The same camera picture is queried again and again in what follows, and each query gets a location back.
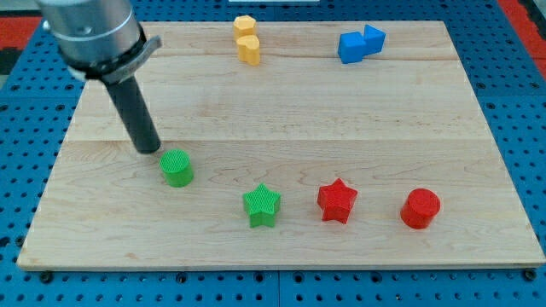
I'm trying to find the red cylinder block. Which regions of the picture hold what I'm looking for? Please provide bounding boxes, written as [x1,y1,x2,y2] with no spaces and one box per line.
[400,188,441,229]

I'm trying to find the green cylinder block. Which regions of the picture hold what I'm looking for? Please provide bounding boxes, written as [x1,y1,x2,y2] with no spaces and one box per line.
[160,148,194,188]

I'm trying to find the yellow hexagon block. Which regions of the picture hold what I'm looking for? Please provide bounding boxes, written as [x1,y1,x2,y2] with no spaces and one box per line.
[233,15,257,41]

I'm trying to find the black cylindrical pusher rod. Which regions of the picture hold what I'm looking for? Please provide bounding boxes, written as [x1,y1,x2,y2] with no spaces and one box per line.
[106,77,161,154]

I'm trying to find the wooden board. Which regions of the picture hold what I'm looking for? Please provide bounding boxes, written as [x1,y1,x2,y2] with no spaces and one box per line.
[17,21,545,271]

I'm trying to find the blue cube block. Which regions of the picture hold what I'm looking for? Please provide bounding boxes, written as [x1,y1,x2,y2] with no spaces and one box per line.
[337,32,366,64]

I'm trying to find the blue triangular block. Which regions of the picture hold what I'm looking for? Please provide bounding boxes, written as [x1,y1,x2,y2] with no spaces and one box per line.
[363,25,386,55]

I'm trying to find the yellow heart block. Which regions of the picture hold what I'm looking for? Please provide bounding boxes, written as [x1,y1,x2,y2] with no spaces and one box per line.
[235,35,261,66]

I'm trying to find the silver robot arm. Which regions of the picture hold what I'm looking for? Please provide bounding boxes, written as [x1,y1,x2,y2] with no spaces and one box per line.
[37,0,162,154]

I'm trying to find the green star block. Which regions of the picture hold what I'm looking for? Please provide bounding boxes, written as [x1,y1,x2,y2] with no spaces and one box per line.
[242,183,281,228]

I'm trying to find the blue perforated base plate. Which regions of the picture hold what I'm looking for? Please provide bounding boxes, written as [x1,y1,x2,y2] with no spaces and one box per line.
[1,0,545,306]

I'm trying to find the red star block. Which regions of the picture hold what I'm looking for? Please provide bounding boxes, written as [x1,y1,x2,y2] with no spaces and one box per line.
[317,178,357,224]

